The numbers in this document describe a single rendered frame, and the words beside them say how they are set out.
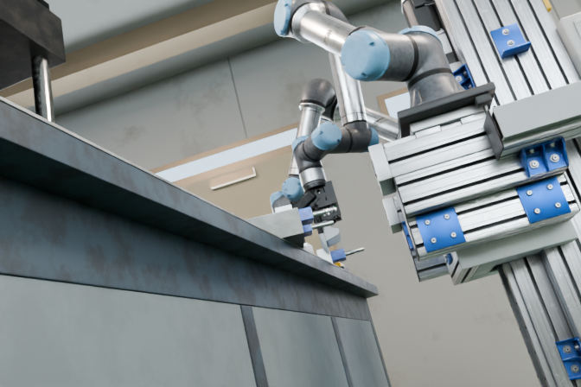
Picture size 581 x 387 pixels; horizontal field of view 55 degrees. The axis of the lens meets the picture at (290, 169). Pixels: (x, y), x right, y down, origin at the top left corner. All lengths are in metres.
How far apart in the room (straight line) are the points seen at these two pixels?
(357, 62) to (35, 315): 0.99
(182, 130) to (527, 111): 3.63
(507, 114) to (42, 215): 0.92
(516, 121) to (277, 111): 3.29
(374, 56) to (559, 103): 0.40
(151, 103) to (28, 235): 4.28
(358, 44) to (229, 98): 3.25
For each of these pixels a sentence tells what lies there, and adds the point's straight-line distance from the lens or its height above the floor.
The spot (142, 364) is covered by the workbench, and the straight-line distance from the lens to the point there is 0.65.
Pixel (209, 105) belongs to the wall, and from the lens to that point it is 4.57.
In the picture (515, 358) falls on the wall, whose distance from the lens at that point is 3.91.
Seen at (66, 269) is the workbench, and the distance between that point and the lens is 0.58.
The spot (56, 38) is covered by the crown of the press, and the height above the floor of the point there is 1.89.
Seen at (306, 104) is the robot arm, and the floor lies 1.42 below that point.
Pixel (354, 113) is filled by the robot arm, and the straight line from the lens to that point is 1.65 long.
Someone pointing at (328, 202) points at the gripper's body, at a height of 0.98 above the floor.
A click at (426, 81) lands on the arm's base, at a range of 1.38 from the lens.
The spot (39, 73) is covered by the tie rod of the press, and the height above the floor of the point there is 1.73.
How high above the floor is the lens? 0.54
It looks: 20 degrees up
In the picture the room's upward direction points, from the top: 15 degrees counter-clockwise
